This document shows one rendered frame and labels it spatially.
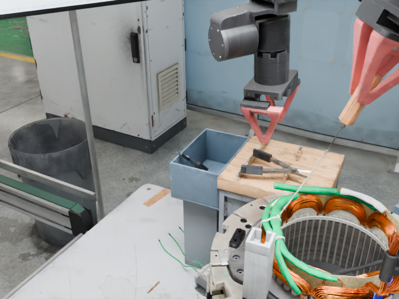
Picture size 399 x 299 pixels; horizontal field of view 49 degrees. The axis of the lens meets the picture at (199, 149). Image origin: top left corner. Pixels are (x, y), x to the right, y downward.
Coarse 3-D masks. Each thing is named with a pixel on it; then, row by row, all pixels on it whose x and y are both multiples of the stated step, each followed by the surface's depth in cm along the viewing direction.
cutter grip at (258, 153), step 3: (255, 150) 86; (258, 150) 86; (255, 153) 86; (258, 153) 85; (261, 153) 85; (264, 153) 85; (267, 153) 85; (255, 156) 86; (258, 156) 86; (261, 156) 85; (264, 156) 85; (267, 156) 84; (270, 156) 84; (261, 159) 85; (264, 159) 85; (267, 159) 84
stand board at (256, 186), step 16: (256, 144) 94; (272, 144) 94; (288, 144) 94; (240, 160) 88; (256, 160) 88; (288, 160) 88; (304, 160) 88; (336, 160) 88; (224, 176) 83; (256, 176) 83; (272, 176) 83; (320, 176) 83; (336, 176) 83; (240, 192) 82; (256, 192) 80; (272, 192) 79
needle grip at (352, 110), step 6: (378, 78) 46; (372, 84) 46; (354, 96) 47; (348, 102) 48; (354, 102) 47; (348, 108) 48; (354, 108) 48; (360, 108) 47; (342, 114) 49; (348, 114) 48; (354, 114) 48; (342, 120) 49; (348, 120) 48; (354, 120) 49
